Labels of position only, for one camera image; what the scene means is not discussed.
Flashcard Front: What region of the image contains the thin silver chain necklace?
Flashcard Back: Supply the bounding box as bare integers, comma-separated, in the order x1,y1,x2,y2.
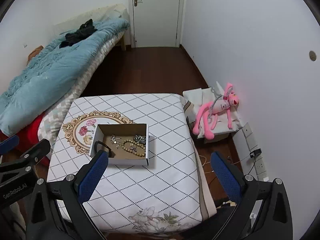
109,134,123,150

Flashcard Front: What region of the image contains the thick silver chain bracelet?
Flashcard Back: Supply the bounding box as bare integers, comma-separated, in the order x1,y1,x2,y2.
132,134,147,145

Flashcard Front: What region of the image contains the red blanket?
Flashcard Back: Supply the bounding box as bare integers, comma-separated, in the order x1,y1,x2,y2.
2,113,44,163

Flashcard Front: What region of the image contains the black headband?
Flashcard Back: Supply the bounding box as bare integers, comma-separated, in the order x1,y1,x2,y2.
93,141,112,157

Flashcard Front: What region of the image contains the white power strip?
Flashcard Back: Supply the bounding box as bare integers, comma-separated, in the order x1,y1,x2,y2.
233,123,269,181

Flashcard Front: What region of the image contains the black power adapter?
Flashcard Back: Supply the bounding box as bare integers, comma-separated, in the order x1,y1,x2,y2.
249,148,262,159

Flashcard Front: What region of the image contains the white cardboard box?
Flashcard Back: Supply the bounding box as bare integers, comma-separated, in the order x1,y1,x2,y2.
89,124,149,166

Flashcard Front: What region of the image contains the white diamond pattern tablecloth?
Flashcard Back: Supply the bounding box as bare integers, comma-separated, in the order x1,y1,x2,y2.
47,93,216,236

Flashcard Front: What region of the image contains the white cloth covered box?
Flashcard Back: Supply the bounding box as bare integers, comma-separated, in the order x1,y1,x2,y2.
182,82,244,141

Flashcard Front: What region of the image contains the pink panther plush toy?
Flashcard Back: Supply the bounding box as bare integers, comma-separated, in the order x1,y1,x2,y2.
192,83,240,140

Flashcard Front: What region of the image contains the light blue quilt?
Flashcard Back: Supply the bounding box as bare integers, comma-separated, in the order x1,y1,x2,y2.
1,17,130,137

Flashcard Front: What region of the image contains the brown pillow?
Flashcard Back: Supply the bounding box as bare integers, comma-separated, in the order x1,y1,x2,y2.
27,46,44,62

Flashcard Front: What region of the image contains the black clothing on bed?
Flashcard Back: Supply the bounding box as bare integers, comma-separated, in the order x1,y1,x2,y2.
59,19,97,48

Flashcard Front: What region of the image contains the white door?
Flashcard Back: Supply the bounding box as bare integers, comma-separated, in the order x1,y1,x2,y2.
129,0,184,48

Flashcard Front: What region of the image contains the wooden bead bracelet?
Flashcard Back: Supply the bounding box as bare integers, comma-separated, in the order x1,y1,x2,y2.
121,139,146,158

